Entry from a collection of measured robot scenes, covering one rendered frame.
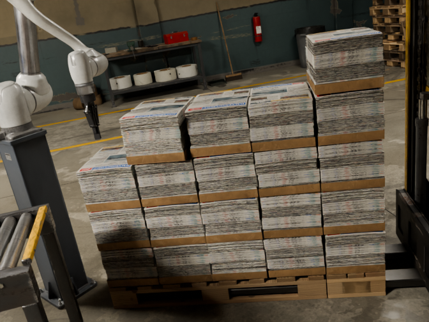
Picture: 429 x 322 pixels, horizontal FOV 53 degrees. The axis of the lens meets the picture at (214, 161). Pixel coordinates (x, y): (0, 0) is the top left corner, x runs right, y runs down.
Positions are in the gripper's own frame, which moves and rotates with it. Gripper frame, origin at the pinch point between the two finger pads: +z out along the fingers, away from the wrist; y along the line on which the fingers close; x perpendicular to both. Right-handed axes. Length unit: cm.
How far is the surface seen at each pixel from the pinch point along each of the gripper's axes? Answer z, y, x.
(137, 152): 7.0, -18.5, -25.8
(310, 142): 11, -18, -106
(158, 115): -9.5, -19.6, -39.4
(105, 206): 33.3, -18.5, -3.3
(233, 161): 17, -18, -70
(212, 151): 11, -17, -61
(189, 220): 45, -18, -44
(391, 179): 97, 120, -176
